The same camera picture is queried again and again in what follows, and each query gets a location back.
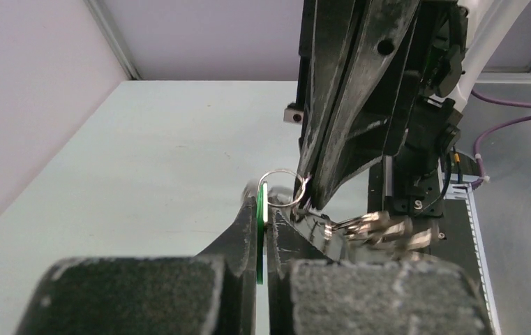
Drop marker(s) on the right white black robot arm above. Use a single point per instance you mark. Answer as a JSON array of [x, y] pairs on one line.
[[488, 23]]

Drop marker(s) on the metal cable duct rail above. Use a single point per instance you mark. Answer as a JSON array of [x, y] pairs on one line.
[[465, 245]]

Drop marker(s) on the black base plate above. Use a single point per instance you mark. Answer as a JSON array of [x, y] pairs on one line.
[[376, 185]]

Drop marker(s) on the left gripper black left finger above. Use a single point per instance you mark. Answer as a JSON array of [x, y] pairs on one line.
[[212, 292]]

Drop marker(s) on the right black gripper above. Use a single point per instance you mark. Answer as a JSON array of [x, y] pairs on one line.
[[374, 84]]

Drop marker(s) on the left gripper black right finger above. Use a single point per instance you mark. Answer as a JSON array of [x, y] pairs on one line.
[[370, 293]]

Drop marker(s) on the left aluminium frame post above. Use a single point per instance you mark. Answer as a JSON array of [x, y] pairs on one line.
[[114, 37]]

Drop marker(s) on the green tagged key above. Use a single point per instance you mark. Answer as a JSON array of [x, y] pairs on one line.
[[260, 231]]

